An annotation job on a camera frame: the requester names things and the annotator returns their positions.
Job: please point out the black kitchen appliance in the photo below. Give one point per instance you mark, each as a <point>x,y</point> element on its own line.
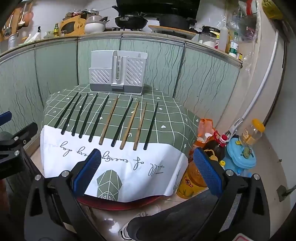
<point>211,29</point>

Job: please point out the yellow plastic bag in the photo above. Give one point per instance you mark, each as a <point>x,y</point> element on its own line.
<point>271,9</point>

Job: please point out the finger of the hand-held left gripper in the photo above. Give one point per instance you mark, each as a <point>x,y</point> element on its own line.
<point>25,134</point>
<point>5,117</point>

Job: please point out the grey metal bracket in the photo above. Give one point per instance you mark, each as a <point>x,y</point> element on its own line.
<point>283,192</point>

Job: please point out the orange plastic bag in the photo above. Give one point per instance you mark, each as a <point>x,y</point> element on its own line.
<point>204,127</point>

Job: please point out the hanging wooden spatulas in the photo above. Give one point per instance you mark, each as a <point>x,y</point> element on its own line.
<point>25,16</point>

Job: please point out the small yellow label jar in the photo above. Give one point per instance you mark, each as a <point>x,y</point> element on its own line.
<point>239,56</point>

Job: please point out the metal grater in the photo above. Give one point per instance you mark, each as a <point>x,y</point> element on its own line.
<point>13,41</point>

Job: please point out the dark sauce bottle red cap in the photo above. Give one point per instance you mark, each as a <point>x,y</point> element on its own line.
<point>216,148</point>

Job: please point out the round wooden board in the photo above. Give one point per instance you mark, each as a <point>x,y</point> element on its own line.
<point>171,33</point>

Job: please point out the yellow cardboard box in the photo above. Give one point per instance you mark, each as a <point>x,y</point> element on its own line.
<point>74,25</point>

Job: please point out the pink packet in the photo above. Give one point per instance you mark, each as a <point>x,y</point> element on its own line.
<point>251,34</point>

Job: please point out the green glass bottle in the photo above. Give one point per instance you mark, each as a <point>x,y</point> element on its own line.
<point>56,31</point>

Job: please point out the white pipe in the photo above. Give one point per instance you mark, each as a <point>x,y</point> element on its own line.
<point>266,78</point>

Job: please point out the white cooker pot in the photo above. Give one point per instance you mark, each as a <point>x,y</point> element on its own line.
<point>94,27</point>

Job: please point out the person's leg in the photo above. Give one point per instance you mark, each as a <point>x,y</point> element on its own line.
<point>175,220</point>

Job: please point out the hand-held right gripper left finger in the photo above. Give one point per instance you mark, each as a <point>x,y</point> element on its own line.
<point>86,172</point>

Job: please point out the white squeeze bottle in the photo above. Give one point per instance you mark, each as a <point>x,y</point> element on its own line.
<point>223,39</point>

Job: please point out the black range hood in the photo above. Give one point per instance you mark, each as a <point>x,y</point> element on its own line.
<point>157,7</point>

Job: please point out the green label plastic bottle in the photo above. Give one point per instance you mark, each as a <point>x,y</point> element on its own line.
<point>234,46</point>

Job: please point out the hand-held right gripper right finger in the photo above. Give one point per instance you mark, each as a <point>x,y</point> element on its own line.
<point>208,172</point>

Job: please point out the black cooking pot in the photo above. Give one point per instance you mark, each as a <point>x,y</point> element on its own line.
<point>175,22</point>

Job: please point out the black chopstick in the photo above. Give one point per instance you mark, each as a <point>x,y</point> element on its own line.
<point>80,114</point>
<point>151,126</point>
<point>99,118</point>
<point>122,122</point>
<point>66,109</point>
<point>88,115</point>
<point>71,114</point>

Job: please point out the white plastic utensil holder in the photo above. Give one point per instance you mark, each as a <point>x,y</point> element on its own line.
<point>104,74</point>

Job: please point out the clear seasoning jar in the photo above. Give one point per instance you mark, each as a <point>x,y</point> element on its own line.
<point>210,42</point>
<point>200,39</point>

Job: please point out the glass jar yellow lid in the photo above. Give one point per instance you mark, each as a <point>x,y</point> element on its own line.
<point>251,134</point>

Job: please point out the green checked tablecloth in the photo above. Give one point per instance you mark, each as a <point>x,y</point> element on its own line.
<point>171,125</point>

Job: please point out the yellow oil jug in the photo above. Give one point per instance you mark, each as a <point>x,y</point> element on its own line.
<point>192,183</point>

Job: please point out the black wok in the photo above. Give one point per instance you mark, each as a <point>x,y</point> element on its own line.
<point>130,22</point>

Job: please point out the blue plastic container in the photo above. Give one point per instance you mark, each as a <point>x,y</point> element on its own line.
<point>240,157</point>

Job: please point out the wooden chopstick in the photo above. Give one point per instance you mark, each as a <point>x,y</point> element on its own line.
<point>140,126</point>
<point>109,121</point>
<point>129,125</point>

